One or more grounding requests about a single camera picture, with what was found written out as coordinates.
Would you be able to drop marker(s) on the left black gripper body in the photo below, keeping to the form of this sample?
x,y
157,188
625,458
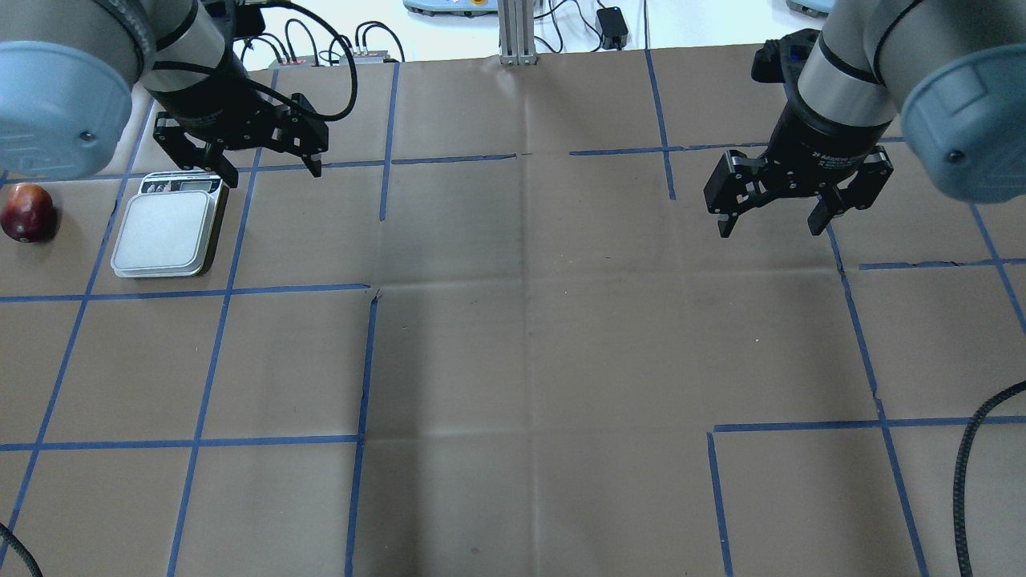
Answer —
x,y
210,102

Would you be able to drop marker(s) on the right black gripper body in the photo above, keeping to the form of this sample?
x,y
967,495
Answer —
x,y
819,134

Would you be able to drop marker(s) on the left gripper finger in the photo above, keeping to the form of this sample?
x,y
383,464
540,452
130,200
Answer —
x,y
303,136
177,143

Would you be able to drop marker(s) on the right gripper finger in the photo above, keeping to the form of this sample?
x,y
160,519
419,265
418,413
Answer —
x,y
735,187
860,194

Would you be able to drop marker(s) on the red yellow mango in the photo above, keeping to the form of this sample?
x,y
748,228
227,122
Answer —
x,y
29,214

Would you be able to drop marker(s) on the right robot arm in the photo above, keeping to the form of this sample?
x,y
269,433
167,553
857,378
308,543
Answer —
x,y
951,73

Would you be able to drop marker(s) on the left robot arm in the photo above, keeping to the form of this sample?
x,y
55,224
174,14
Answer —
x,y
68,70

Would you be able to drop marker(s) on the white electronic kitchen scale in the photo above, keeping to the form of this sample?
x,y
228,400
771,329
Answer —
x,y
167,227

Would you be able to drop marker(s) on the grey usb hub box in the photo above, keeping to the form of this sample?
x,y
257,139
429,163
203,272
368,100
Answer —
x,y
360,57

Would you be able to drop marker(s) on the teach pendant tablet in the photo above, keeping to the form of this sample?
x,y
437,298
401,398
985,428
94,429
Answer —
x,y
467,8

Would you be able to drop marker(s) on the black power adapter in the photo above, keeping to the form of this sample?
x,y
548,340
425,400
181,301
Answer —
x,y
612,27

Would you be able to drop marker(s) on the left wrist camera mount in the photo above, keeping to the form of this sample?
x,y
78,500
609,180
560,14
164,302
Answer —
x,y
236,19

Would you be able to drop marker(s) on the aluminium frame post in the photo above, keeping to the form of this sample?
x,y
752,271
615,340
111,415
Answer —
x,y
516,33

